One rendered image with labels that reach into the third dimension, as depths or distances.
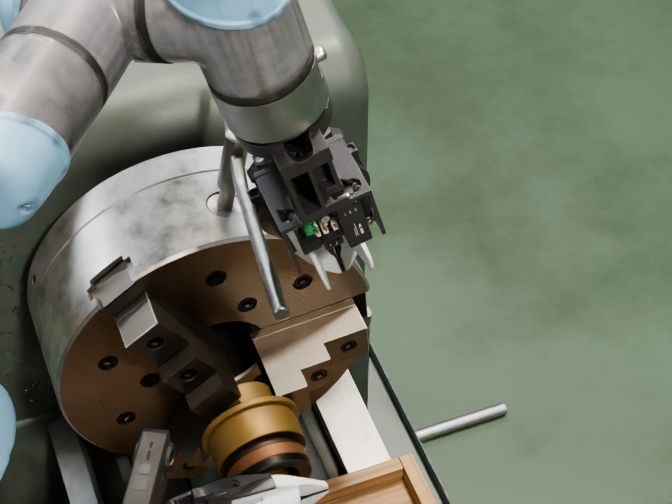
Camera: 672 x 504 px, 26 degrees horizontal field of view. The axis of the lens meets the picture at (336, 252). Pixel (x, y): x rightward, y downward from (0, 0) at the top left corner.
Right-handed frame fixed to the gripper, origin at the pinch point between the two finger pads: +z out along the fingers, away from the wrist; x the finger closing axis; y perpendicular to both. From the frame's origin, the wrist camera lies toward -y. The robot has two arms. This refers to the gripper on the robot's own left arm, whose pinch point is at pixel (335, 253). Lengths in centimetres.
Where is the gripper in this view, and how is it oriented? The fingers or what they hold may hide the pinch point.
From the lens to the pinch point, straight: 116.8
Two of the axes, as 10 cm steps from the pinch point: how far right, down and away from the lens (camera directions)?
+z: 2.3, 5.8, 7.8
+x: 9.1, -4.2, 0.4
